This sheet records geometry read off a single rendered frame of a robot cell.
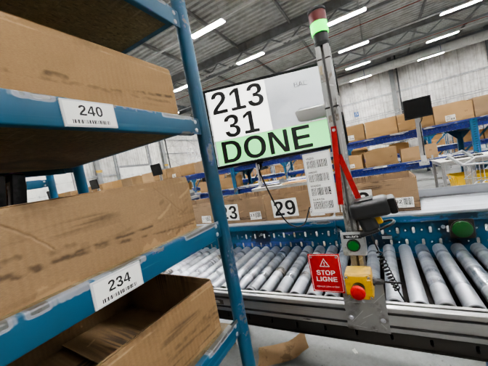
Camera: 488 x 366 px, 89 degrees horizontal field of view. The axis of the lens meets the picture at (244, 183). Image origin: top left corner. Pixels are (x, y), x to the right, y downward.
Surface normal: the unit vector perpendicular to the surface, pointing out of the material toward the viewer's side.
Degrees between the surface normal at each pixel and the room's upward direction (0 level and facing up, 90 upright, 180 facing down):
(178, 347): 91
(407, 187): 90
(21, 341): 90
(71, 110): 90
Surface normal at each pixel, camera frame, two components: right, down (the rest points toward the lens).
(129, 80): 0.86, -0.13
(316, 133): -0.15, 0.01
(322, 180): -0.47, 0.14
